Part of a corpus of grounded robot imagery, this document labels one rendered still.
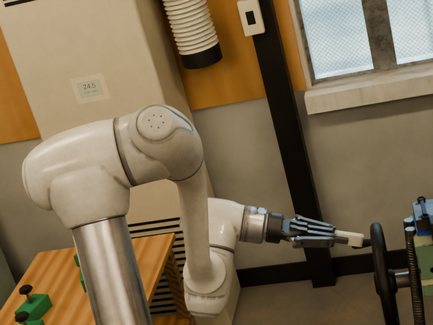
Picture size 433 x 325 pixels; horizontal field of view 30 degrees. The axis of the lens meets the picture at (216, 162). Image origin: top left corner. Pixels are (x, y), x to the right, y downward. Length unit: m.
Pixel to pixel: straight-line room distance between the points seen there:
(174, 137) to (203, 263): 0.48
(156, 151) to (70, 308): 1.49
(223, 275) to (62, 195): 0.57
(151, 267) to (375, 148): 1.01
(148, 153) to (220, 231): 0.58
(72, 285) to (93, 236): 1.52
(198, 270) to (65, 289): 1.20
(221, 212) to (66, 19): 1.22
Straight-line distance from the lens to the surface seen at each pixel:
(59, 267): 3.11
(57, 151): 1.46
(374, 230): 1.92
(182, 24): 2.94
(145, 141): 1.39
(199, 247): 1.77
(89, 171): 1.43
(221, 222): 1.95
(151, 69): 2.90
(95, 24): 2.91
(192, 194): 1.67
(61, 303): 2.88
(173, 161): 1.44
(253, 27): 2.98
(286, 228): 1.98
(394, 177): 3.30
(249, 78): 3.15
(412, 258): 1.89
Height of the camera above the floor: 1.92
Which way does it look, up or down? 23 degrees down
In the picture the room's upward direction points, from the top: 16 degrees counter-clockwise
